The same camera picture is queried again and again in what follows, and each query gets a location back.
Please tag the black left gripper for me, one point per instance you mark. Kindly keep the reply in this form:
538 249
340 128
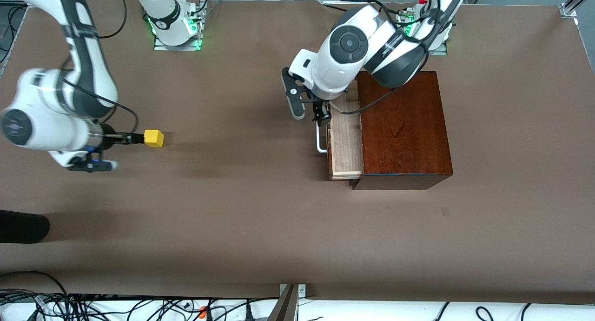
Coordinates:
320 109

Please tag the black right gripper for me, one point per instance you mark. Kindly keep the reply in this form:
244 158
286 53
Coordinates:
108 135

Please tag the yellow block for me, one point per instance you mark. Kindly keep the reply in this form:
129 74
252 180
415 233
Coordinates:
154 138

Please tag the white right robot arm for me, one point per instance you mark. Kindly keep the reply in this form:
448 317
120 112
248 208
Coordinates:
46 116

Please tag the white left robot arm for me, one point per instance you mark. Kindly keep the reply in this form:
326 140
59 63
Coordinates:
344 46

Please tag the dark brown wooden cabinet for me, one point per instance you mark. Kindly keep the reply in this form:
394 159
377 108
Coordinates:
409 149

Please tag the black cylinder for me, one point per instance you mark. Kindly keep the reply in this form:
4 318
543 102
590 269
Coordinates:
23 225

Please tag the dark slanted bar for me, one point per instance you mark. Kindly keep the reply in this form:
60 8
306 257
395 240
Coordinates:
283 309

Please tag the black plug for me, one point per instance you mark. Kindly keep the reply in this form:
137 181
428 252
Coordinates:
247 311

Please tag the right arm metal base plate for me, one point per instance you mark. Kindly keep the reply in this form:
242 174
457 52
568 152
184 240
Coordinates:
176 46

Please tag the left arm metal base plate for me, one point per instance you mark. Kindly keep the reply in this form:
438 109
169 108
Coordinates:
439 51

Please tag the small metal bracket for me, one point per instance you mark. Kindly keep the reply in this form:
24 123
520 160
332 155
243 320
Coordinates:
302 290

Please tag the aluminium frame post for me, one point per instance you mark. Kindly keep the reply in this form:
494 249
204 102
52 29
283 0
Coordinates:
574 2

